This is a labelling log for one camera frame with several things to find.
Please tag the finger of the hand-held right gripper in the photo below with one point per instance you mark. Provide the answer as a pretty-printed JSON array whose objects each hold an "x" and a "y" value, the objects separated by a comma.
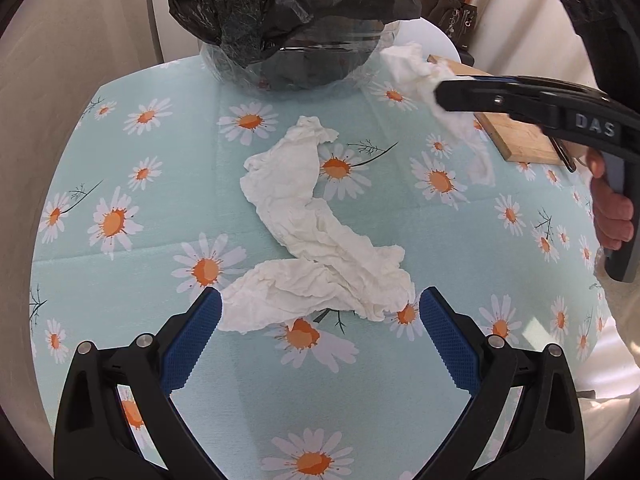
[
  {"x": 550, "y": 82},
  {"x": 475, "y": 97}
]

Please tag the person's right hand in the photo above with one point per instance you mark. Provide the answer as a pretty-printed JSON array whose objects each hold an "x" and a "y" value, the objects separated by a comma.
[{"x": 612, "y": 210}]

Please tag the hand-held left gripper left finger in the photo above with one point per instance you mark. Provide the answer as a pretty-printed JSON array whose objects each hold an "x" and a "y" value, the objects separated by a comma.
[{"x": 192, "y": 347}]

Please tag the beige curtain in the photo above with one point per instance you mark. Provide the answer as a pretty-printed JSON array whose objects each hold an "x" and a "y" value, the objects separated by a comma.
[{"x": 75, "y": 35}]

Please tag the wooden cutting board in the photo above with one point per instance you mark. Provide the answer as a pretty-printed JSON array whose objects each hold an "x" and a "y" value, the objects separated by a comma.
[{"x": 520, "y": 142}]

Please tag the black trash bag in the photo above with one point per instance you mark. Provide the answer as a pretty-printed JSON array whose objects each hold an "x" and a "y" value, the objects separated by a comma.
[{"x": 300, "y": 0}]

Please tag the clear plastic trash bin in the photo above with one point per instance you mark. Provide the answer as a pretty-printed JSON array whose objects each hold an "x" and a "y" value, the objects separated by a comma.
[{"x": 310, "y": 67}]

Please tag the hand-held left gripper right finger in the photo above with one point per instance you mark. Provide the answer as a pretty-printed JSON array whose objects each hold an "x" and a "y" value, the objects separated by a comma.
[{"x": 447, "y": 345}]

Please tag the daisy print tablecloth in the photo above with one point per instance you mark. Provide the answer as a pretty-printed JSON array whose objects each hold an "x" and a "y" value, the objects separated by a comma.
[{"x": 150, "y": 220}]

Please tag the white plate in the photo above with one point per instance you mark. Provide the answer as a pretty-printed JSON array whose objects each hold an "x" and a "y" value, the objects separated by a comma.
[{"x": 430, "y": 40}]

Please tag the brown suede bag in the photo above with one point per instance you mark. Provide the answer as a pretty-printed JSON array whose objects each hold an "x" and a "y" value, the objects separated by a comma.
[{"x": 450, "y": 15}]

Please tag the white tissue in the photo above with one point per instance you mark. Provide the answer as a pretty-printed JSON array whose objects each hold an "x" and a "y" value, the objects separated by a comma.
[
  {"x": 415, "y": 67},
  {"x": 300, "y": 185},
  {"x": 260, "y": 300}
]

